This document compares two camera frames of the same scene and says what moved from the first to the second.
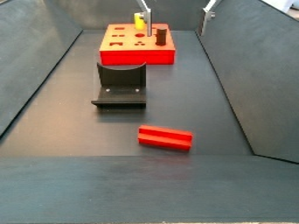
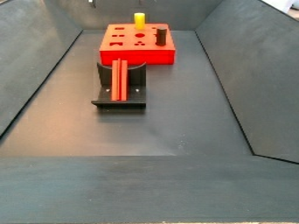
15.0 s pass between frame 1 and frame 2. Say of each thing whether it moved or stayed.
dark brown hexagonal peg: stayed
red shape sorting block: stayed
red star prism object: moved
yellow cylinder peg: stayed
